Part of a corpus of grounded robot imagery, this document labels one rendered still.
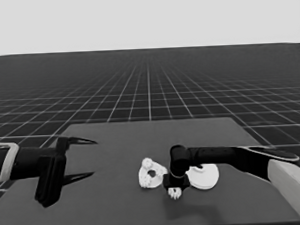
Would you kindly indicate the white round carrier with pins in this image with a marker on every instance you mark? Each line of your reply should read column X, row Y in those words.
column 159, row 179

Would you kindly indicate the large thick white disc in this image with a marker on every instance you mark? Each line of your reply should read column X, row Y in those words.
column 206, row 178

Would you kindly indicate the small white toothed gear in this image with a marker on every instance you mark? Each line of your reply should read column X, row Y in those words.
column 173, row 193
column 145, row 164
column 143, row 184

